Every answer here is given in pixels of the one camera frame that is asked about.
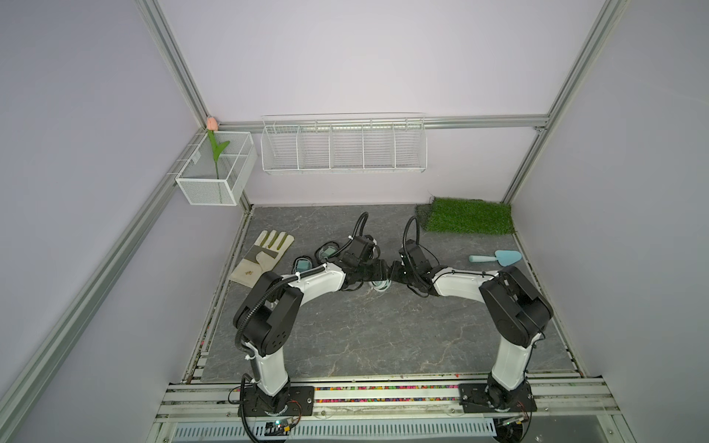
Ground white mesh wall basket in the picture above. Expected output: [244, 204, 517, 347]
[175, 130, 258, 207]

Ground green artificial grass mat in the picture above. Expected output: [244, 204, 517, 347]
[415, 198, 515, 236]

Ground white wire wall shelf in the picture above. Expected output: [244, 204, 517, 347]
[260, 113, 428, 175]

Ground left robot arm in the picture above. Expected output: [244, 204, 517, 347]
[234, 212, 391, 412]

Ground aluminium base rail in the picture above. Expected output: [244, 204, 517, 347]
[155, 375, 621, 423]

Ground beige gardening glove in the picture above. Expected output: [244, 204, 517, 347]
[229, 230, 295, 288]

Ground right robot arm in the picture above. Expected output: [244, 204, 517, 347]
[391, 216, 554, 415]

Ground teal garden trowel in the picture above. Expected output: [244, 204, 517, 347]
[468, 250, 523, 267]

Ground artificial pink tulip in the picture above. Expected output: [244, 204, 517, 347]
[206, 116, 231, 179]

